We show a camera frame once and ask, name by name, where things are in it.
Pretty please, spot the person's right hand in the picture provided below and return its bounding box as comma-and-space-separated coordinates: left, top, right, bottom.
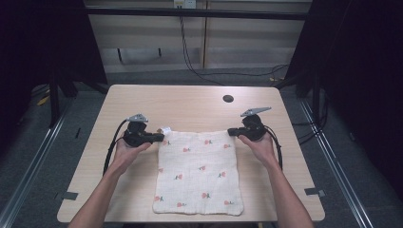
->
238, 132, 280, 171

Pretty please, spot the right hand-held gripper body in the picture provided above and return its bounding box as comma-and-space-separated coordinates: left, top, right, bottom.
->
240, 106, 273, 143

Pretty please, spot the black metal stand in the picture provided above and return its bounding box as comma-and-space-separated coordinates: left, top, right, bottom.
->
48, 71, 62, 128

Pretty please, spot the left hand-held gripper black cable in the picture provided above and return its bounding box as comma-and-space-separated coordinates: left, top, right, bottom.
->
102, 119, 128, 177

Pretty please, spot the hand-held gripper black cable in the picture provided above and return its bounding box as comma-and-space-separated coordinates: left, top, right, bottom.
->
102, 119, 128, 177
263, 124, 284, 171

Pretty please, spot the metal floor rail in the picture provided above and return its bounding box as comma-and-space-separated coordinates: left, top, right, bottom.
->
0, 104, 72, 228
298, 98, 375, 228

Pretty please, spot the person's left hand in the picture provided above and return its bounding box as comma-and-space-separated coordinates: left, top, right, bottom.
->
108, 138, 153, 177

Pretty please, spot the black horizontal bar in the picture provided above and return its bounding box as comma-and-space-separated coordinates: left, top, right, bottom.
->
85, 7, 310, 22

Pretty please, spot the bundle of black floor cables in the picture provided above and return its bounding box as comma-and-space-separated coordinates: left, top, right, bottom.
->
291, 89, 330, 146

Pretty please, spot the right hand-held gripper black cable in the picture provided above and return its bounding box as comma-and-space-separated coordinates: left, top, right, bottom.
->
263, 124, 284, 171

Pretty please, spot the black curtain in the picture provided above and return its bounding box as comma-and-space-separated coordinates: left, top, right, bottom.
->
275, 0, 403, 203
0, 0, 109, 153

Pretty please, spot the thin black floor cable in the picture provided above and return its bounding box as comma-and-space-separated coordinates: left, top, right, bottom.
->
196, 64, 290, 79

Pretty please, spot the cream cloth with flower print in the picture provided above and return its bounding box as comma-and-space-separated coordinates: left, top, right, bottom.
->
152, 125, 245, 218

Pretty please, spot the black hanging cable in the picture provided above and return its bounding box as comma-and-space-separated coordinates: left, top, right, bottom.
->
178, 14, 226, 86

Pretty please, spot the white wall socket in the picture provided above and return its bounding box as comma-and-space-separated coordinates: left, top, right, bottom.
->
173, 0, 198, 10

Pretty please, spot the grey tape strip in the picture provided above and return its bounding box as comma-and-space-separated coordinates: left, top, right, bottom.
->
304, 187, 327, 198
61, 191, 80, 201

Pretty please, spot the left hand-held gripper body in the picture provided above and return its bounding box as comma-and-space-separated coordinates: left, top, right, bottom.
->
122, 113, 150, 148

